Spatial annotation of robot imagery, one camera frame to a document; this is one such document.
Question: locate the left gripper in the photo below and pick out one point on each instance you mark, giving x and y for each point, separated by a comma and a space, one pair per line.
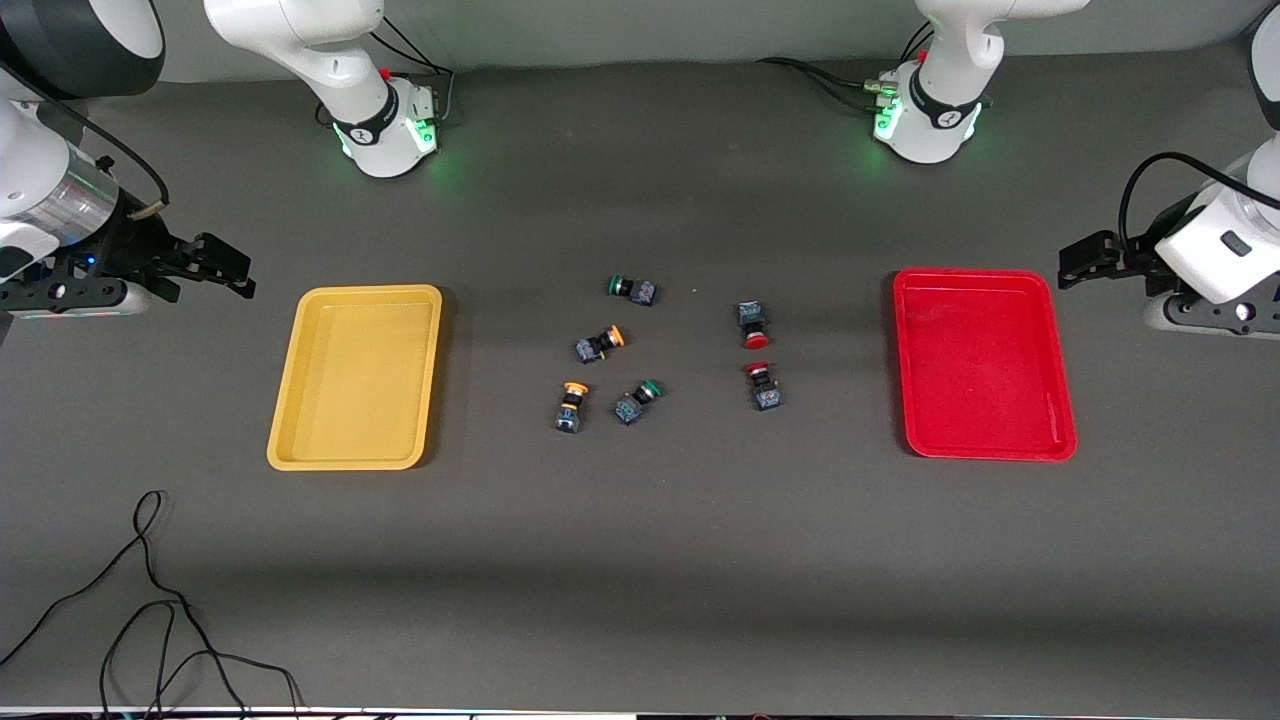
1138, 252

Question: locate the red push button switch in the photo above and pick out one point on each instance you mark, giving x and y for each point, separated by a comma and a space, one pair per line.
767, 397
752, 318

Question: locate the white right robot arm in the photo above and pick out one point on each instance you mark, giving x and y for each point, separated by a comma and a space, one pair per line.
300, 40

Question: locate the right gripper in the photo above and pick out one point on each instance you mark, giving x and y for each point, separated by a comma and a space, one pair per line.
128, 246

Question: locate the green push button switch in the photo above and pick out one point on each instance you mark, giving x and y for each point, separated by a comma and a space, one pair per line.
630, 408
640, 292

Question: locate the red plastic tray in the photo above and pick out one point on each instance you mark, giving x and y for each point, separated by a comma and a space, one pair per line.
980, 370

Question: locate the yellow plastic tray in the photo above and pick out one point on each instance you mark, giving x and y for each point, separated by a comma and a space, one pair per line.
350, 400

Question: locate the dark grey table cloth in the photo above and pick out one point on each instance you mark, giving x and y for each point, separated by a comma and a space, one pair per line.
700, 560

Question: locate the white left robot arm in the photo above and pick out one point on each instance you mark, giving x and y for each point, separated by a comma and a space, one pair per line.
940, 60

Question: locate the yellow push button switch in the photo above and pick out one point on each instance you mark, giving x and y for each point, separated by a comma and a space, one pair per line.
592, 349
570, 415

